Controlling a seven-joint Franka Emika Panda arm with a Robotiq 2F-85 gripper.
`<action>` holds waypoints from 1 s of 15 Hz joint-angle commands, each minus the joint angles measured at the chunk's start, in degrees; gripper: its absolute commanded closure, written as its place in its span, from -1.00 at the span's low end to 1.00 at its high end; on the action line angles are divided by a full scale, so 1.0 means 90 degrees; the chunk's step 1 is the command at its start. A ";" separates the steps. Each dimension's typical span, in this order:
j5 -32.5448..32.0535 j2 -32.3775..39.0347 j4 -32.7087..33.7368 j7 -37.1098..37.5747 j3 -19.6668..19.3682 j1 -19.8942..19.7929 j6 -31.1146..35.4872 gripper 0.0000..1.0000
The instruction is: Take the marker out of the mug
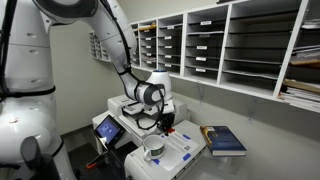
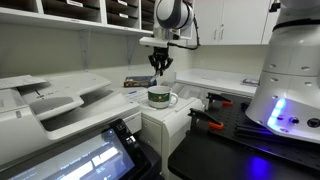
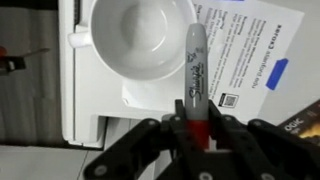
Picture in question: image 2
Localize black robot table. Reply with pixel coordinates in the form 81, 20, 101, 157
167, 130, 320, 180

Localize white counter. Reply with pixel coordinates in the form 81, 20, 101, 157
174, 67, 261, 98

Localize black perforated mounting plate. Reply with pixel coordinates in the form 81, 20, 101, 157
188, 92, 320, 172

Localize dark flat tray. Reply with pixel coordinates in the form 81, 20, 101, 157
123, 75, 158, 89

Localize red capped marker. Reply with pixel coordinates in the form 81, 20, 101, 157
149, 71, 161, 85

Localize white shelf bracket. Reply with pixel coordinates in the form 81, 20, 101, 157
126, 35, 138, 70

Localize white multifunction printer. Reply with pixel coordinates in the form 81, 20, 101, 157
0, 72, 143, 168

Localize printed papers with blue mark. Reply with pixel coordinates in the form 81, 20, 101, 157
123, 87, 155, 105

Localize white printer finisher unit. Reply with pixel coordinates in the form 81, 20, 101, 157
139, 82, 205, 180

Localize white mug with green band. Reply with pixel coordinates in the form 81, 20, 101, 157
146, 85, 180, 110

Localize small dark item on counter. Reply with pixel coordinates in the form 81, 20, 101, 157
240, 77, 261, 88

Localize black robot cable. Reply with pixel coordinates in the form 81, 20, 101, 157
167, 16, 201, 51

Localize printer touch screen panel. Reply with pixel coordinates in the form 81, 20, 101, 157
0, 117, 152, 180

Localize white mail sorter shelf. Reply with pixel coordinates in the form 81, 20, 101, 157
0, 0, 195, 40

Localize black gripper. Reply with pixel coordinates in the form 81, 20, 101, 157
147, 46, 175, 77

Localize white wall cabinet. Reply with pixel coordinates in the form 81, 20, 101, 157
186, 0, 282, 47

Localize black clamp with orange handle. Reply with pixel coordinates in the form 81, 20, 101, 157
205, 92, 234, 108
187, 107, 225, 131

